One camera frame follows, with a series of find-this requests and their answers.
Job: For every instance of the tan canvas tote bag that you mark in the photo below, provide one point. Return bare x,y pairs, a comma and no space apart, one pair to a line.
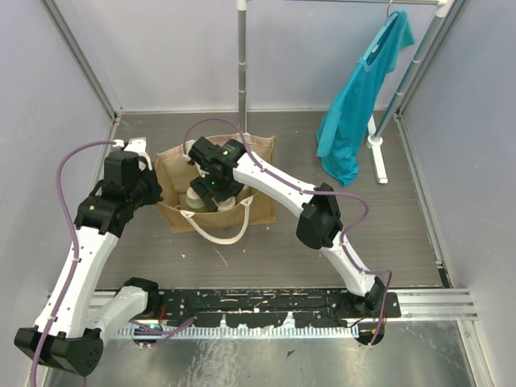
222,227

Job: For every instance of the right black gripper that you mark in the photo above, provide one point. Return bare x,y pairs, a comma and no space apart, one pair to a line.
201,187

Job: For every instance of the teal t-shirt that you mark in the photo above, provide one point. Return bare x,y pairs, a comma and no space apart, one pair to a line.
344,125

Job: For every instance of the cream short bottle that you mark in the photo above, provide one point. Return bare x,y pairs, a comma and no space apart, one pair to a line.
226,204

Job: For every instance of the metal clothes rack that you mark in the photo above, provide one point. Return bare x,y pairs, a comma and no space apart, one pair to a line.
374,139

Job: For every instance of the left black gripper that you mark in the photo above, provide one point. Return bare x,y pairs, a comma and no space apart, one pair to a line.
149,189

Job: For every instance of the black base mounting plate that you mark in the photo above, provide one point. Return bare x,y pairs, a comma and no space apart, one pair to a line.
254,310

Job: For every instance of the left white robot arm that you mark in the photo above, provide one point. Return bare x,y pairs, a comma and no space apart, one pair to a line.
66,336

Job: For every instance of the olive green bottle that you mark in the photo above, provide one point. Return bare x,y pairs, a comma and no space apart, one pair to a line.
194,202

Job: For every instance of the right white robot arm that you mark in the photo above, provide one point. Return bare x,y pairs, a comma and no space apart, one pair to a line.
319,222

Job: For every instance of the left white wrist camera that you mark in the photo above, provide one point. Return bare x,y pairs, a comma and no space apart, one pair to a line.
136,145

